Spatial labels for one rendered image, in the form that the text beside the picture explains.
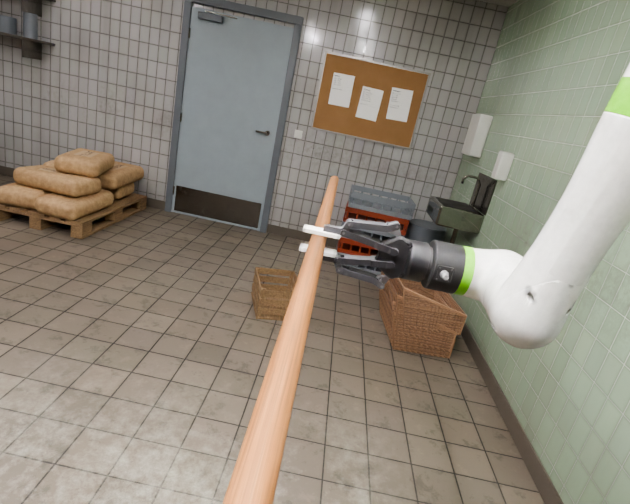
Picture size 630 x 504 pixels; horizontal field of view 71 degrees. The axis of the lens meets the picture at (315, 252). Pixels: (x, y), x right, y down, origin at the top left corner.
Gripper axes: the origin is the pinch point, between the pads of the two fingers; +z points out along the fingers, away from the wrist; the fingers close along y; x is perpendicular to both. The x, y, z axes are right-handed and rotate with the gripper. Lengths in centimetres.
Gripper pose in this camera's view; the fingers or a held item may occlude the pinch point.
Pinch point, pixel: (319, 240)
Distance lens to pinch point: 82.4
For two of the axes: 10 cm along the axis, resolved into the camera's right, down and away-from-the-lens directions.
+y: -1.9, 9.3, 3.1
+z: -9.8, -2.0, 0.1
